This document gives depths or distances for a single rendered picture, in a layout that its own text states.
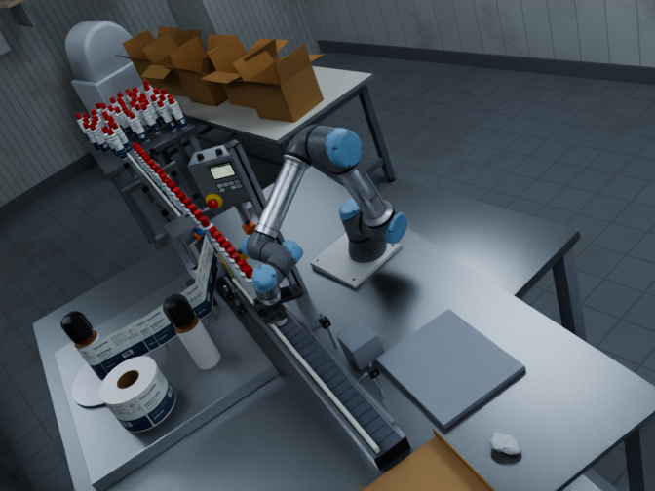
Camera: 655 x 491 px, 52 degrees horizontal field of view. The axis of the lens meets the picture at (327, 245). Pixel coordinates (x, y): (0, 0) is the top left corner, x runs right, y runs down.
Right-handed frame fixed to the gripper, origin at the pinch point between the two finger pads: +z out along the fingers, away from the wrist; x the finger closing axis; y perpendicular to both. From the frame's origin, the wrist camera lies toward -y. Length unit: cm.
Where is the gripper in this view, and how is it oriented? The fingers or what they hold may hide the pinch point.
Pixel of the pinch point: (281, 316)
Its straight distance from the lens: 235.6
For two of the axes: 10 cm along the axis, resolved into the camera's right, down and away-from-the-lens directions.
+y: -8.2, 5.1, -2.4
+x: 5.6, 7.2, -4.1
